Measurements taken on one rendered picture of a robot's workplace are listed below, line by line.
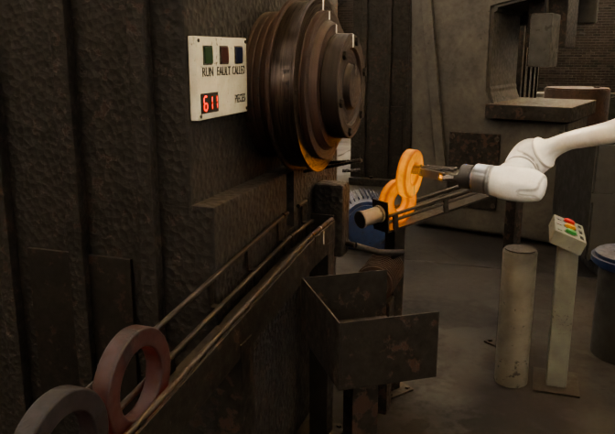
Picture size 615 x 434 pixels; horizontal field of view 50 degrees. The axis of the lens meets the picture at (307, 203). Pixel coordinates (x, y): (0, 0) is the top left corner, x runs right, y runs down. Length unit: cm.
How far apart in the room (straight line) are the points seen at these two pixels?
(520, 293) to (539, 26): 204
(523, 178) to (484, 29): 253
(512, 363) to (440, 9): 263
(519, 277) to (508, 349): 28
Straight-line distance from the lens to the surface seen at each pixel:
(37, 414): 99
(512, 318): 252
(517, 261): 244
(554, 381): 266
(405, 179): 207
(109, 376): 109
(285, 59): 165
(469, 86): 447
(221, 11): 162
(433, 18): 455
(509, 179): 200
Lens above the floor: 121
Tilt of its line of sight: 13 degrees down
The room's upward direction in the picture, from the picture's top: straight up
